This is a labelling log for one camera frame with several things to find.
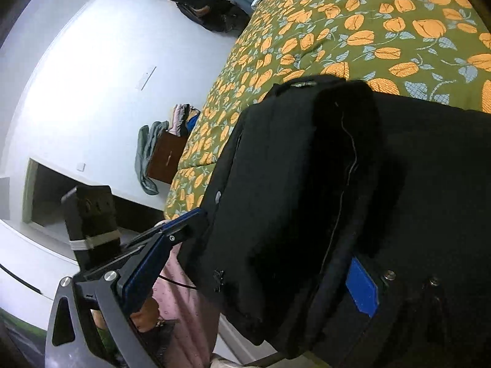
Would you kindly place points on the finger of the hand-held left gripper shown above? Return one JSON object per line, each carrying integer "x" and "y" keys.
{"x": 180, "y": 236}
{"x": 188, "y": 218}

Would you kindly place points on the grey garment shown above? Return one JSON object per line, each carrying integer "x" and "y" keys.
{"x": 147, "y": 153}

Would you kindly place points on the blue garment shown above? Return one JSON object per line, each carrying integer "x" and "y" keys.
{"x": 193, "y": 119}

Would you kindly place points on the black brown shoulder bag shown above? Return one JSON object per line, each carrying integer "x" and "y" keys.
{"x": 201, "y": 10}

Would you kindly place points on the white wall switch plate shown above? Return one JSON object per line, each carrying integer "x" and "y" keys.
{"x": 147, "y": 78}

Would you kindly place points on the person's pink pajama clothing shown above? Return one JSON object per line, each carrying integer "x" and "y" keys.
{"x": 184, "y": 306}

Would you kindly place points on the brown wooden cabinet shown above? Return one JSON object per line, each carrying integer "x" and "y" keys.
{"x": 167, "y": 157}

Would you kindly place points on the white shelf unit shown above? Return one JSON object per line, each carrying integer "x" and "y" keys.
{"x": 38, "y": 245}

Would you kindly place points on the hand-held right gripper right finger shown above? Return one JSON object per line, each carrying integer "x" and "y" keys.
{"x": 362, "y": 287}

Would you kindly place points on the green floral bedspread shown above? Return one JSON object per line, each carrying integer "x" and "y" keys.
{"x": 345, "y": 27}

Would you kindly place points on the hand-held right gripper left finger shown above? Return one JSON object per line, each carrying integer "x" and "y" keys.
{"x": 142, "y": 280}

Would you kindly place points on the black pants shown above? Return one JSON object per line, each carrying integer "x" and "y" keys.
{"x": 307, "y": 180}

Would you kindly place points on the person's left hand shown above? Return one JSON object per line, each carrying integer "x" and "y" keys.
{"x": 145, "y": 316}

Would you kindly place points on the pink garment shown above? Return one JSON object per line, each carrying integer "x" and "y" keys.
{"x": 179, "y": 120}

